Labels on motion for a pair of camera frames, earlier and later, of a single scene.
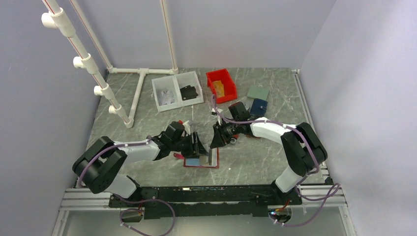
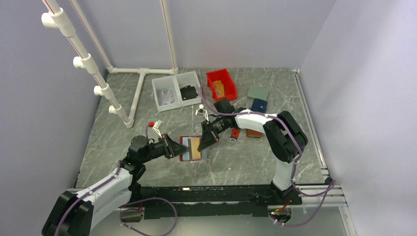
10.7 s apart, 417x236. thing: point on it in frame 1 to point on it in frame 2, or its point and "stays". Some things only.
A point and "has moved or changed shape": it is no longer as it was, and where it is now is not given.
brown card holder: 250,136 stays
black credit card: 188,91 stays
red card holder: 203,161 has moved or changed shape
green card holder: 258,92 stays
